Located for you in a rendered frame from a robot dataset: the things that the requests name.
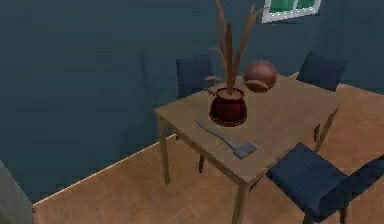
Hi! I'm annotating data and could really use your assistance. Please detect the brown wooden table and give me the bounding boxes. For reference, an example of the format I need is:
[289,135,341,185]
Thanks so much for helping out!
[154,74,340,224]

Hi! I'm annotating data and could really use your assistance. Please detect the grey axe with handle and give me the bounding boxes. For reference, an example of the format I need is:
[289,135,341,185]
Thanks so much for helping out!
[195,119,260,160]

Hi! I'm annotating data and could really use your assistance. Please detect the white framed window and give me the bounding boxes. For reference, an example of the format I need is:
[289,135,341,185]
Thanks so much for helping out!
[261,0,323,24]

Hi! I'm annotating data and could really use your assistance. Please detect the brown round ball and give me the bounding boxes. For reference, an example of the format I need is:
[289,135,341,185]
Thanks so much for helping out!
[243,60,278,93]

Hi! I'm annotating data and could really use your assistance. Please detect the blue cushioned chair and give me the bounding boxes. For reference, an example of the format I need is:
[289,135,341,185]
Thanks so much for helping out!
[266,141,384,224]
[296,51,348,143]
[175,55,215,174]

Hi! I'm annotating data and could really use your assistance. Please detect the grey cupboard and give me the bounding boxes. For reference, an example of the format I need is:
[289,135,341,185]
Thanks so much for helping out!
[0,160,35,224]

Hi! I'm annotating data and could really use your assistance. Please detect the house plant in red pot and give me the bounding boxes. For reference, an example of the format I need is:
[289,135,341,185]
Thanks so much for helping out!
[204,0,268,128]

